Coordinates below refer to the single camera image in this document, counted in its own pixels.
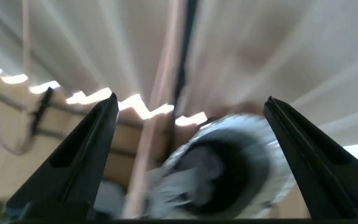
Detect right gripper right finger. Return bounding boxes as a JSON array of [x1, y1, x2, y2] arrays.
[[262, 95, 358, 219]]

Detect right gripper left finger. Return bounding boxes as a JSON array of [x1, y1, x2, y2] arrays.
[[6, 91, 120, 219]]

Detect pink clothes hanger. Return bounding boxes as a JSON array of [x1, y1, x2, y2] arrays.
[[0, 0, 35, 156], [121, 0, 186, 219]]

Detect white laundry basket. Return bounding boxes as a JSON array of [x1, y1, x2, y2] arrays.
[[153, 113, 296, 219]]

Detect black clothes rack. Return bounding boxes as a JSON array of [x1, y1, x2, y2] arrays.
[[0, 0, 199, 162]]

